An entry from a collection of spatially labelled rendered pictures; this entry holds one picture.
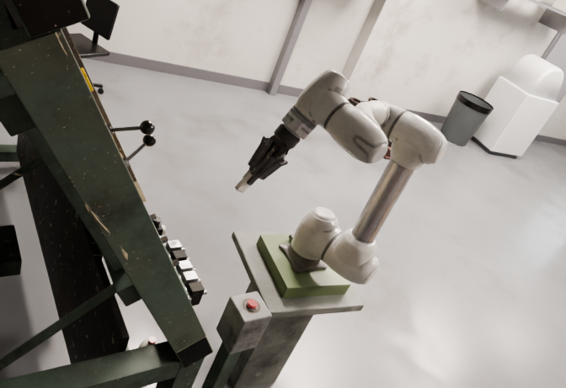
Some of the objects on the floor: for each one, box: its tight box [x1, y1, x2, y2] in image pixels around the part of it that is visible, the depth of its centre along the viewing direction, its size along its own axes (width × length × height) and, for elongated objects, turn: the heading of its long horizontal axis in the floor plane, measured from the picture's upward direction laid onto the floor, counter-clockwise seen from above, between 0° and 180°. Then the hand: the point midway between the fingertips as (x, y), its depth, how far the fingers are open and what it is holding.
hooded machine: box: [471, 54, 563, 158], centre depth 727 cm, size 74×66×146 cm
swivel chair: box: [70, 0, 120, 94], centre depth 419 cm, size 55×55×86 cm
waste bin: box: [440, 91, 494, 146], centre depth 709 cm, size 52×54×66 cm
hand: (246, 182), depth 144 cm, fingers closed
